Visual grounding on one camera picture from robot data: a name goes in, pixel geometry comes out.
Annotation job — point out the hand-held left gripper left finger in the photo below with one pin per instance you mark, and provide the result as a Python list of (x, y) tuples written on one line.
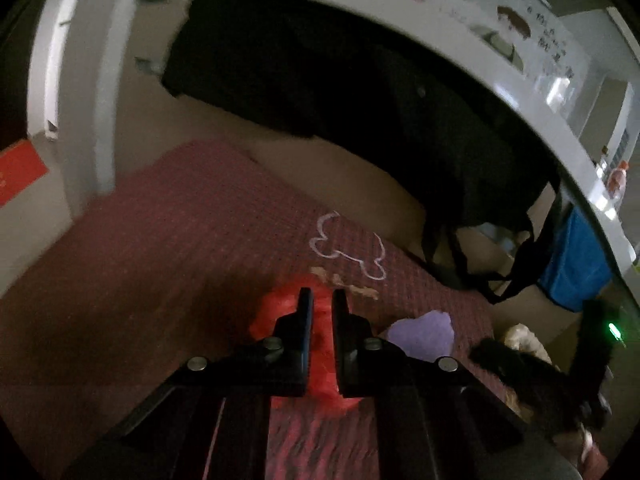
[(299, 332)]

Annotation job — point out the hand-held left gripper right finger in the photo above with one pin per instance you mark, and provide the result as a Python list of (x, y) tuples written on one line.
[(350, 340)]

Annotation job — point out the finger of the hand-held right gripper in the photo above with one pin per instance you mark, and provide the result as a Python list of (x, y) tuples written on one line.
[(505, 360)]

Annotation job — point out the beige plastic bag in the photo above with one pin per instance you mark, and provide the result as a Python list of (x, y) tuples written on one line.
[(522, 337)]

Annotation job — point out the red plastic wrapper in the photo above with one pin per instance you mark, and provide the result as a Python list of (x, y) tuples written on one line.
[(322, 360)]

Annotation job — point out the beige peel scraps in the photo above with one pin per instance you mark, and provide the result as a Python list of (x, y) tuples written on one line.
[(345, 285)]

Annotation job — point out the purple paper piece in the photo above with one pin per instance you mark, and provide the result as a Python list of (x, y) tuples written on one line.
[(425, 335)]

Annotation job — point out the blue fabric bag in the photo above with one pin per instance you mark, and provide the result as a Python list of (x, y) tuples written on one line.
[(575, 260)]

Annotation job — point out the dark red woven mat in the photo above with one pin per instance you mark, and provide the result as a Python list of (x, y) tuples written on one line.
[(150, 270)]

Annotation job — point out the pink drink bottle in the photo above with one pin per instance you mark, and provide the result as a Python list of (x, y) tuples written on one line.
[(618, 182)]

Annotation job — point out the black cloth bag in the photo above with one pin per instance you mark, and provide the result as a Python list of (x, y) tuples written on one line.
[(325, 75)]

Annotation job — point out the white table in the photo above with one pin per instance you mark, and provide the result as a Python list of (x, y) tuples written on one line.
[(490, 67)]

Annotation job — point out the red paper sheet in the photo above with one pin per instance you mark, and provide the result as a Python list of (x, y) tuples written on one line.
[(17, 172)]

